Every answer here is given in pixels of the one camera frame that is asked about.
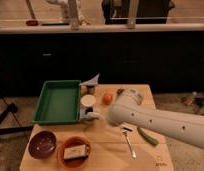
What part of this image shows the purple bowl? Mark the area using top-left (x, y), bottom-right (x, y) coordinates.
top-left (28, 131), bottom-right (56, 159)

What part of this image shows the silver metal fork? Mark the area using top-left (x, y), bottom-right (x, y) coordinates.
top-left (123, 130), bottom-right (136, 159)

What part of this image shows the white round cup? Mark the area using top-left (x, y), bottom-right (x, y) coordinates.
top-left (81, 95), bottom-right (96, 107)

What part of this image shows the black tripod stand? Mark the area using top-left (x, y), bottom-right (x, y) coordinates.
top-left (0, 59), bottom-right (34, 164)

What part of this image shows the white sponge block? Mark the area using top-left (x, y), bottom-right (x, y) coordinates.
top-left (63, 144), bottom-right (87, 160)

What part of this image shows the green chili pepper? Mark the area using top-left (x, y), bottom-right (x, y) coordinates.
top-left (137, 127), bottom-right (159, 146)

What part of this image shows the dark red grape bunch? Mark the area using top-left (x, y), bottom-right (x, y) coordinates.
top-left (117, 88), bottom-right (125, 95)

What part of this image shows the green plastic tray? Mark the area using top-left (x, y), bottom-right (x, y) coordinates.
top-left (33, 80), bottom-right (81, 125)

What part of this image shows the grey paper piece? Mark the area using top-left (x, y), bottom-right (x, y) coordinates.
top-left (80, 74), bottom-right (100, 86)

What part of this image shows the orange tomato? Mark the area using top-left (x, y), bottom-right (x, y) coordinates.
top-left (102, 93), bottom-right (113, 105)

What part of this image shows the blue folded cloth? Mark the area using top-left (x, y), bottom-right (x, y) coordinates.
top-left (79, 107), bottom-right (94, 121)

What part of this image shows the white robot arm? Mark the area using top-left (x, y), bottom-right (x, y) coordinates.
top-left (106, 88), bottom-right (204, 149)

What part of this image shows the orange bowl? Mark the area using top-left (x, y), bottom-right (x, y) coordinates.
top-left (57, 136), bottom-right (91, 171)

